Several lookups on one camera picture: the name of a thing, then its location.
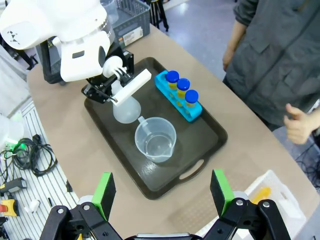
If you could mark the person's left hand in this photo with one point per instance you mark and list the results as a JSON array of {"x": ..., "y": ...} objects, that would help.
[{"x": 300, "y": 125}]

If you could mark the person's gray jacket torso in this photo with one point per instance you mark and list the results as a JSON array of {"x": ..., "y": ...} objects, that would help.
[{"x": 280, "y": 50}]

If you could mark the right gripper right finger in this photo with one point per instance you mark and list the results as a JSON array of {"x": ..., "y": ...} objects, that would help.
[{"x": 221, "y": 192}]

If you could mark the dark brown plastic tray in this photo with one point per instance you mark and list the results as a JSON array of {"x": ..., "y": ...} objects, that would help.
[{"x": 200, "y": 140}]

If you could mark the white plastic bag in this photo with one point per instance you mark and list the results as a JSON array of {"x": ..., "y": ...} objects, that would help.
[{"x": 10, "y": 130}]

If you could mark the white perforated plastic basket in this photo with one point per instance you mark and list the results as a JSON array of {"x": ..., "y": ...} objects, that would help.
[{"x": 275, "y": 185}]

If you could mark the gray basket without label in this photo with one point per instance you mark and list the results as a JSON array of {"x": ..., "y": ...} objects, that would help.
[{"x": 53, "y": 65}]

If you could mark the white Franka left arm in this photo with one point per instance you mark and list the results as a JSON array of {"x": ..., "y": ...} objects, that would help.
[{"x": 50, "y": 27}]

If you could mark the small white plastic block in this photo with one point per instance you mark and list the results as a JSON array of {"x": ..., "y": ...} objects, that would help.
[{"x": 33, "y": 205}]

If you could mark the red emergency stop button box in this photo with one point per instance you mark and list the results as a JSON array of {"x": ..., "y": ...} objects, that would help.
[{"x": 8, "y": 207}]

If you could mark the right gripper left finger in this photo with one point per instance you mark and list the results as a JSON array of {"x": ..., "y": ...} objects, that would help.
[{"x": 103, "y": 197}]

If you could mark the blue test tube rack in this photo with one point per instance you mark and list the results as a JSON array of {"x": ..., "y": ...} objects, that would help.
[{"x": 195, "y": 113}]

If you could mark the gray basket with label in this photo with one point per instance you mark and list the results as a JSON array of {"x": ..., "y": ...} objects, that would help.
[{"x": 135, "y": 27}]

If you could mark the person's right forearm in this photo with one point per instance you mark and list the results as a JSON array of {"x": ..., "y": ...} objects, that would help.
[{"x": 237, "y": 27}]

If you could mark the person's right hand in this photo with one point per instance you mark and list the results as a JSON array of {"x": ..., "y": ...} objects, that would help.
[{"x": 227, "y": 60}]

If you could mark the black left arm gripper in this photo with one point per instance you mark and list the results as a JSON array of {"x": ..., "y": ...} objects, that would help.
[{"x": 96, "y": 90}]

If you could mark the gray handheld tool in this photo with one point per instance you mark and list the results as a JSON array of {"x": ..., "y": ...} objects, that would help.
[{"x": 13, "y": 185}]

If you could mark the white round camera mount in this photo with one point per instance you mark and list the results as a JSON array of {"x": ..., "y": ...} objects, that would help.
[{"x": 112, "y": 65}]

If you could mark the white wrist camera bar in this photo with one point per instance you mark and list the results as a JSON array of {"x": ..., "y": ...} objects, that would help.
[{"x": 132, "y": 86}]

